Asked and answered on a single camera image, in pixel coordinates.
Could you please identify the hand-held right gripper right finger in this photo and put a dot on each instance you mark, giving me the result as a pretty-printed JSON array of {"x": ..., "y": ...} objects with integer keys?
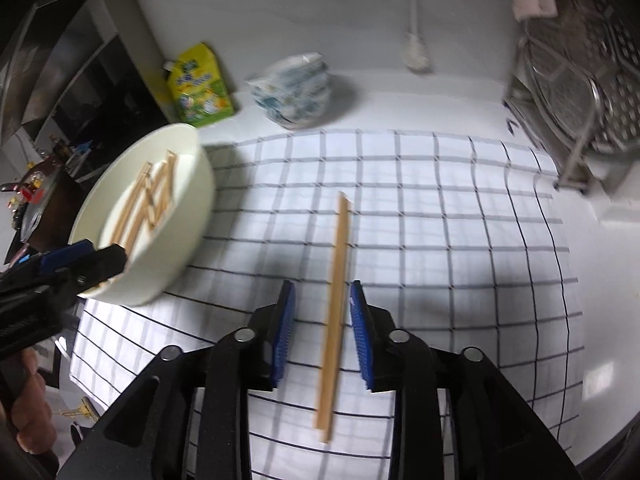
[{"x": 361, "y": 340}]

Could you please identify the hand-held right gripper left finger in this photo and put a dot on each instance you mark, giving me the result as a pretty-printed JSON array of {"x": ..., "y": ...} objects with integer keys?
[{"x": 281, "y": 340}]

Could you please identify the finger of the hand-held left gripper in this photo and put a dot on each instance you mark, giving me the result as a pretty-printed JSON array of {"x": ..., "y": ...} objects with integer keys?
[
  {"x": 100, "y": 267},
  {"x": 65, "y": 257}
]

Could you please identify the large cream bowl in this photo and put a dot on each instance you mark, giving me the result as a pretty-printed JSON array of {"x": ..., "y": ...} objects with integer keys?
[{"x": 170, "y": 245}]

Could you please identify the pile of wooden chopsticks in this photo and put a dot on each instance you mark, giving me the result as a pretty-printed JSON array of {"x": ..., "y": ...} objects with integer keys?
[{"x": 150, "y": 195}]

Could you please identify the person's left hand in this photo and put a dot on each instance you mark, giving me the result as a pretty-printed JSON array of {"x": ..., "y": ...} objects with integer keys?
[{"x": 35, "y": 410}]

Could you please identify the white black checked cloth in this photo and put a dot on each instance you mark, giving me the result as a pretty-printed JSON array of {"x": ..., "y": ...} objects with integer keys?
[{"x": 450, "y": 240}]

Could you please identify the yellow green refill pouch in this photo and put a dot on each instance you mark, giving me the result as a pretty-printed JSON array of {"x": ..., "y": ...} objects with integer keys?
[{"x": 200, "y": 90}]

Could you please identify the dark steel-framed appliance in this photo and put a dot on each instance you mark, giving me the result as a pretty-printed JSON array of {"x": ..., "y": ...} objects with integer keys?
[{"x": 75, "y": 50}]

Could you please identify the steel dish rack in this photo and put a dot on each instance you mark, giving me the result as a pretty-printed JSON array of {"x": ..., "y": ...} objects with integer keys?
[{"x": 575, "y": 160}]

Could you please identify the white hanging dish brush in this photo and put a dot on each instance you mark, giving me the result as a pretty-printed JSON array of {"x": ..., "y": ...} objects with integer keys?
[{"x": 415, "y": 52}]

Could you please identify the steel steamer plate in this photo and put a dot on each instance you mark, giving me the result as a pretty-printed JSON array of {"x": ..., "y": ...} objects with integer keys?
[{"x": 560, "y": 95}]

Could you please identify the perforated steel steamer tray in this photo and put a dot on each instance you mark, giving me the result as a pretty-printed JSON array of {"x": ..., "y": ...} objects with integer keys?
[{"x": 620, "y": 90}]

